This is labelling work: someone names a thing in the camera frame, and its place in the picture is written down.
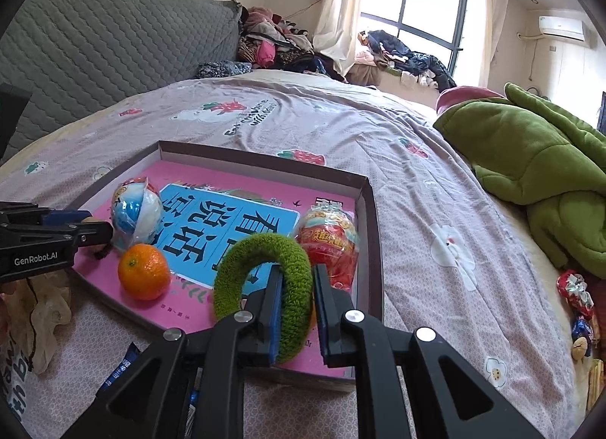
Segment cream curtain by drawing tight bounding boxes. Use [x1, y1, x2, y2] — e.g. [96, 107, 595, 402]
[312, 0, 367, 83]
[480, 0, 509, 90]

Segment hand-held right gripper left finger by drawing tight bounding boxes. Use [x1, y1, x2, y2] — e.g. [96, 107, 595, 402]
[61, 265, 285, 439]

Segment pile of dark clothes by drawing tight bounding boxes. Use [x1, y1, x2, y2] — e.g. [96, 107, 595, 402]
[357, 30, 458, 92]

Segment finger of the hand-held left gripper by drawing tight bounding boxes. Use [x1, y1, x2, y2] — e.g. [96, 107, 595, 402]
[0, 220, 115, 251]
[0, 201, 93, 227]

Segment toy egg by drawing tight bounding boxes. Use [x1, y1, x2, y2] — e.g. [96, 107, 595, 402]
[294, 205, 361, 293]

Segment white air conditioner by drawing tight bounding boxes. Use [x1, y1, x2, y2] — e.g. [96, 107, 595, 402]
[539, 16, 585, 41]

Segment pink book with blue label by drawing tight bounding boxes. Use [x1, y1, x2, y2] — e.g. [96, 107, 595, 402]
[78, 155, 361, 380]

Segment blue snack packet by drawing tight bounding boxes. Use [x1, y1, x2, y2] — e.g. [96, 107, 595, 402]
[97, 341, 203, 428]

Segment pile of mixed clothes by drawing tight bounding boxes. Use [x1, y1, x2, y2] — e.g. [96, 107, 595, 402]
[237, 6, 351, 83]

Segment green fleece blanket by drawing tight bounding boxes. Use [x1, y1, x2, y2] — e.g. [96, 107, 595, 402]
[433, 83, 606, 274]

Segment grey cardboard box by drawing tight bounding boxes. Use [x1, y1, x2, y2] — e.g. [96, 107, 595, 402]
[71, 140, 384, 395]

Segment green fuzzy ring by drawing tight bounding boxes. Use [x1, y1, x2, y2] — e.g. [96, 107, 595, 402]
[213, 233, 314, 365]

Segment dark patterned cloth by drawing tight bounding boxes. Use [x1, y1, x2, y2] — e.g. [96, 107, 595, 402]
[196, 61, 254, 81]

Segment grey quilted headboard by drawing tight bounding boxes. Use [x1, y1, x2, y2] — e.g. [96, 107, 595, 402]
[0, 0, 242, 165]

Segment pink pillow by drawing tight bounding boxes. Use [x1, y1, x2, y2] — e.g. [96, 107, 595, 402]
[436, 86, 505, 118]

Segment orange tangerine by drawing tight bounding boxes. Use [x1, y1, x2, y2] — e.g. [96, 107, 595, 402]
[117, 243, 172, 302]

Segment blue white wrapped toy ball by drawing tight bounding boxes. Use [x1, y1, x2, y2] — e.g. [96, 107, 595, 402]
[110, 176, 164, 251]

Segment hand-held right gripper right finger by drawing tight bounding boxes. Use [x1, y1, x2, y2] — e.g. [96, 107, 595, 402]
[312, 263, 545, 439]

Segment cream mesh scrunchie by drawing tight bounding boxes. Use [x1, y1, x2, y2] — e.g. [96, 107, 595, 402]
[0, 273, 74, 374]

